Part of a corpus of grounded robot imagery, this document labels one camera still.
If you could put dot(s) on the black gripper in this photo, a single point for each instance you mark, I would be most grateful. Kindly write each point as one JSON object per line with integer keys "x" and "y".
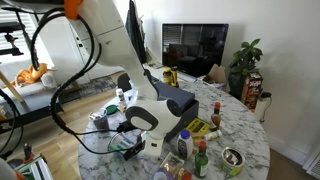
{"x": 147, "y": 145}

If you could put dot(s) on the dark clear plastic cup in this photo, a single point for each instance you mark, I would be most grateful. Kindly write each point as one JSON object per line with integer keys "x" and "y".
{"x": 99, "y": 119}

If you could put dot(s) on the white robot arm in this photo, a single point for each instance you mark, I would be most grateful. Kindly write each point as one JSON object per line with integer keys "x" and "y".
{"x": 99, "y": 25}

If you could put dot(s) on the purple lid jar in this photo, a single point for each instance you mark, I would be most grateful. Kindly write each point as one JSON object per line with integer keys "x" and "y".
{"x": 161, "y": 174}

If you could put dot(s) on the snack bag on table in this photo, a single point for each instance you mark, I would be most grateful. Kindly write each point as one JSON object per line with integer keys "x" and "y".
{"x": 172, "y": 163}

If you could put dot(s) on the white bottle blue cap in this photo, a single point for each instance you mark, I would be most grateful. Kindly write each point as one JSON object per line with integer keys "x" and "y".
{"x": 184, "y": 144}

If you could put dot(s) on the green round lid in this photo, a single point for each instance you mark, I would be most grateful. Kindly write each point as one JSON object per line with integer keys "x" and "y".
{"x": 111, "y": 109}

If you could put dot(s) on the yellow packet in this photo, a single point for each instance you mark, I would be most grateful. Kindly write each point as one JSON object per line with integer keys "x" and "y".
{"x": 197, "y": 128}

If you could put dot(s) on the navy blue cardboard box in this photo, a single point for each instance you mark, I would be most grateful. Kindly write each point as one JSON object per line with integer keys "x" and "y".
{"x": 186, "y": 101}

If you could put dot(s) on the green glass bottle red cap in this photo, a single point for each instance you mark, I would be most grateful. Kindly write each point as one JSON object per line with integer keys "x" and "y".
{"x": 201, "y": 161}

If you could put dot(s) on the black chair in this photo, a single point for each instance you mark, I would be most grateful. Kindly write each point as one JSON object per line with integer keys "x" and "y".
{"x": 123, "y": 82}

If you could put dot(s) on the black yellow bottle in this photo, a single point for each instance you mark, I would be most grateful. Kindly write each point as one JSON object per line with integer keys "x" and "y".
{"x": 174, "y": 81}

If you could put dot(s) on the small lying white bottle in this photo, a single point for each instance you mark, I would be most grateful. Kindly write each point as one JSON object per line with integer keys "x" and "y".
{"x": 212, "y": 135}

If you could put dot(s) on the yellow lid vitamin bottle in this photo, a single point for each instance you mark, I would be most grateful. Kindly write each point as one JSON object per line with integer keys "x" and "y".
{"x": 167, "y": 76}

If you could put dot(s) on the hot sauce bottle red cap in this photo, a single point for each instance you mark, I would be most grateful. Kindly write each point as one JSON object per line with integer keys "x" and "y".
{"x": 216, "y": 117}

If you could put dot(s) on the open green tin can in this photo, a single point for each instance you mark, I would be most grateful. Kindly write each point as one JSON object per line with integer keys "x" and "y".
{"x": 232, "y": 161}

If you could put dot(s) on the brown paper bag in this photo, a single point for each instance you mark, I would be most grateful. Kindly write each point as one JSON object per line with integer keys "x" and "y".
{"x": 216, "y": 75}

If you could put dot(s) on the black flat screen television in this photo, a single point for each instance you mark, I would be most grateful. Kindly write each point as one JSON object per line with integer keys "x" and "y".
{"x": 193, "y": 48}

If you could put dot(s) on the dark hanging jacket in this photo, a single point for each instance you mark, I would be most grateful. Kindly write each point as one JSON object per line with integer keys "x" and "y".
{"x": 133, "y": 29}

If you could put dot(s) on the orange jenga box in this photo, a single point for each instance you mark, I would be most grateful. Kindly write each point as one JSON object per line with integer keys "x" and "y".
{"x": 251, "y": 90}

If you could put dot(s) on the orange plush toy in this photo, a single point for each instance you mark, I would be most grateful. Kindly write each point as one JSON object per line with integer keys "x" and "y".
{"x": 30, "y": 76}

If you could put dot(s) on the green potted plant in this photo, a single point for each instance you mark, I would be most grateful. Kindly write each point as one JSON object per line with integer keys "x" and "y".
{"x": 244, "y": 62}

